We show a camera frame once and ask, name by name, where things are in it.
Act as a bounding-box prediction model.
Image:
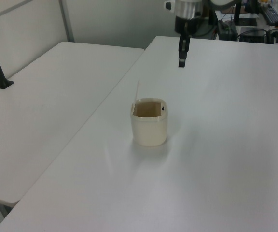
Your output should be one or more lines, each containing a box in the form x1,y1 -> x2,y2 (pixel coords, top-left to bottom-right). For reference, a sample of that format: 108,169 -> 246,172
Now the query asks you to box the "black electronics box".
237,26 -> 268,44

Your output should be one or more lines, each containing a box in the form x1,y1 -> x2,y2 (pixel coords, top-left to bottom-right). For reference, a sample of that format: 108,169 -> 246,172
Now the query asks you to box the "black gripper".
174,15 -> 199,69

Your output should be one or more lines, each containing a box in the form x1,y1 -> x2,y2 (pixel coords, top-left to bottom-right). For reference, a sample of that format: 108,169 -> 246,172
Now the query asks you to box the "beige plastic trash bin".
130,96 -> 170,147

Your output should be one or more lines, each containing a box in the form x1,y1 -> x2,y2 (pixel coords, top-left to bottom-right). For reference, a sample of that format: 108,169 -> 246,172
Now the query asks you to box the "dark device with green parts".
217,20 -> 238,41

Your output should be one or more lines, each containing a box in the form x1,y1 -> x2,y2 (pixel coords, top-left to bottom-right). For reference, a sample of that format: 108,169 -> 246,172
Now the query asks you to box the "beige trash bin lid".
133,79 -> 141,115

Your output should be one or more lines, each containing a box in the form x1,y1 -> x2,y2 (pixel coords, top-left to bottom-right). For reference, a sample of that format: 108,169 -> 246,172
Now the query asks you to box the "grey metal partition post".
58,0 -> 75,42

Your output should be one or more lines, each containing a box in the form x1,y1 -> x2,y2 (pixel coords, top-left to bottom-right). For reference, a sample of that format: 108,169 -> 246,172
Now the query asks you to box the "black keyboard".
261,3 -> 278,28

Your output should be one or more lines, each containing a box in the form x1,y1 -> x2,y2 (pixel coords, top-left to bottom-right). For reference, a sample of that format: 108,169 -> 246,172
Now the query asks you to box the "black upright pole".
234,1 -> 242,25

